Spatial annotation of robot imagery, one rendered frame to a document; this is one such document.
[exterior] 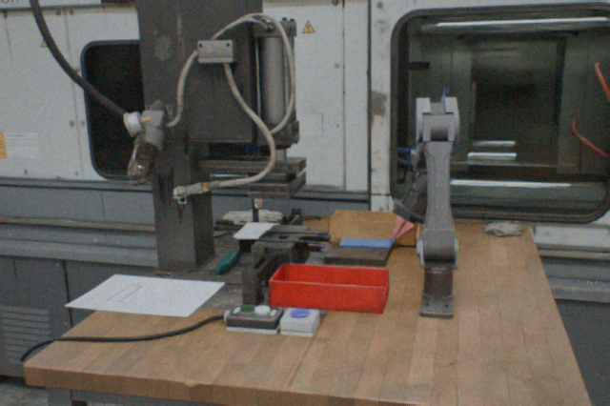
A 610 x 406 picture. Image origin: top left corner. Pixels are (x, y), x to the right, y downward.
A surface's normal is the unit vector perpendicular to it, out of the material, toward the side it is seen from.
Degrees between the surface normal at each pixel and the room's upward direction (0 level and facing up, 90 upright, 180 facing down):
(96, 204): 90
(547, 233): 90
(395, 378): 0
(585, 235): 90
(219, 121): 90
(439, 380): 0
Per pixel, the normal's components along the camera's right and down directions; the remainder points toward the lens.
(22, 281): -0.28, 0.23
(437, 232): -0.11, -0.12
